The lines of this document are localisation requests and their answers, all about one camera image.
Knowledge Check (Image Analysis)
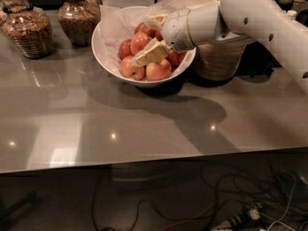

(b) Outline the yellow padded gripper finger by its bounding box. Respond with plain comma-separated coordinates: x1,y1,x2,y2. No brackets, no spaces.
143,13,168,31
131,38,170,66

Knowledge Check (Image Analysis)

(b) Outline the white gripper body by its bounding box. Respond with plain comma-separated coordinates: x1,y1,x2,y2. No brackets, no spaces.
161,9,194,52

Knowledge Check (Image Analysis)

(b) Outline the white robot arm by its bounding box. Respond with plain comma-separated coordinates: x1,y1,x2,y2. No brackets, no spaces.
132,0,308,92

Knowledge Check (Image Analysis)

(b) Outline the red apple back right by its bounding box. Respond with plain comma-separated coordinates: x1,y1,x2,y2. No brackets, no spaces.
155,30,164,41

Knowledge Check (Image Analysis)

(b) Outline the red apple back left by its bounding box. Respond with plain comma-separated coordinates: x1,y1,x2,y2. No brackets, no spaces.
134,22,155,38

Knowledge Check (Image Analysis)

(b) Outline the red apple top centre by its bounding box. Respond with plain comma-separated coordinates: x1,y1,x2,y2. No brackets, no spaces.
130,32,151,55

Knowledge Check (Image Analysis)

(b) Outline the yellow red apple front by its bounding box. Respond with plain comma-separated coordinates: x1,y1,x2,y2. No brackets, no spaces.
145,59,171,81

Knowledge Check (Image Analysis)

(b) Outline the apple with sticker front left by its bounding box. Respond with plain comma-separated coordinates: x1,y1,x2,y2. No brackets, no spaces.
120,56,145,81

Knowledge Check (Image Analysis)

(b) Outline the white ceramic bowl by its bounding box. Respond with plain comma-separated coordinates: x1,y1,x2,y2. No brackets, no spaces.
91,6,195,89

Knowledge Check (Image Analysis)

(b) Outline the white paper liner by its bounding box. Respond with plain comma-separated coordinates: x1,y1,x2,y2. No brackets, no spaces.
92,0,185,77

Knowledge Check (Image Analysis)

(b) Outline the front stack of paper bowls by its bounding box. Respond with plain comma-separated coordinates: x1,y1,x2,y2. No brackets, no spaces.
192,44,245,82

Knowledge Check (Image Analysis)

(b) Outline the glass jar of granola centre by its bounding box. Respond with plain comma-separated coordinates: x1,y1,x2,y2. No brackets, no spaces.
57,0,100,46

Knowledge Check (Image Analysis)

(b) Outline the glass jar of granola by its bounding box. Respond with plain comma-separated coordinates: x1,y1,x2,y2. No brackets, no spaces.
57,0,100,46
0,0,54,59

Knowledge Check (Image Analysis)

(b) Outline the black condiment organizer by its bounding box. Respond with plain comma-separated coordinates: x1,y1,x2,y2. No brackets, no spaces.
237,42,280,78

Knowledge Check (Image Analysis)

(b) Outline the dark bottle with cap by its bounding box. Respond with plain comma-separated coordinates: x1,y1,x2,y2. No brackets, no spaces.
277,0,294,11

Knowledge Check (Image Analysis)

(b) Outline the glass jar of granola left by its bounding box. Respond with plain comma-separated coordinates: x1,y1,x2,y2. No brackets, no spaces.
0,0,54,59

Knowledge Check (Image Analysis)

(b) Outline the power strip on floor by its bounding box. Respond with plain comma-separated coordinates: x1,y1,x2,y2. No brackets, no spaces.
211,207,260,231

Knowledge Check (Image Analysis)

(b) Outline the black chair base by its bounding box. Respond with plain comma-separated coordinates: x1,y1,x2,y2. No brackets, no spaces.
0,191,39,231

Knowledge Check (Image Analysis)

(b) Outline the black cable on floor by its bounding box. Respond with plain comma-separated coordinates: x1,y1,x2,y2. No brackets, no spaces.
90,164,308,231

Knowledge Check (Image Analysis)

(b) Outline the white cable on floor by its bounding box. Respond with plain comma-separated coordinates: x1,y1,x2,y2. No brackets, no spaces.
266,170,299,231

